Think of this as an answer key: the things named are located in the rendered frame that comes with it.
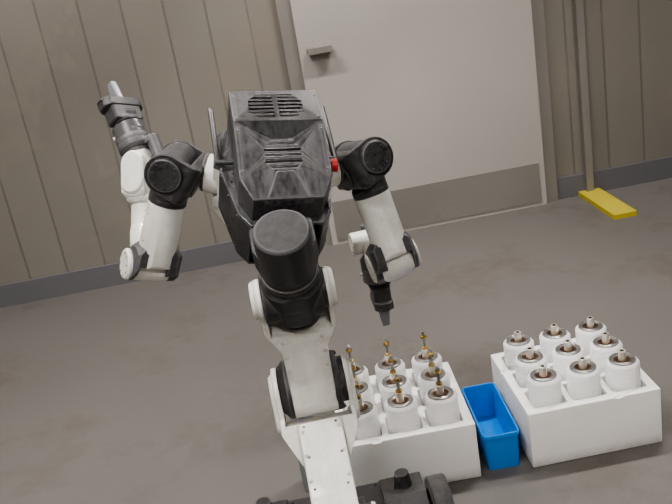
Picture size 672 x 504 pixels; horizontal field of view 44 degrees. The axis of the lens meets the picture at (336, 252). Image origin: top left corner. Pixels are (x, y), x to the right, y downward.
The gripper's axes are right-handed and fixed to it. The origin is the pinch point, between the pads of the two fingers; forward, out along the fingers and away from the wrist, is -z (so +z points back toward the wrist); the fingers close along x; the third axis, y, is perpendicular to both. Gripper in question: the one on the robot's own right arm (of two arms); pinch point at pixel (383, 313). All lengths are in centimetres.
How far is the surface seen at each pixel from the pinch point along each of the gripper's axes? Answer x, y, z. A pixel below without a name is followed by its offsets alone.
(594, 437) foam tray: -22, -52, -42
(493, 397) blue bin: 9, -32, -41
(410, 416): -16.2, -1.2, -25.9
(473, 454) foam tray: -20.2, -17.0, -39.9
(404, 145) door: 204, -46, 0
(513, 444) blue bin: -19, -29, -40
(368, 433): -15.9, 11.5, -28.7
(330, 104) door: 204, -12, 28
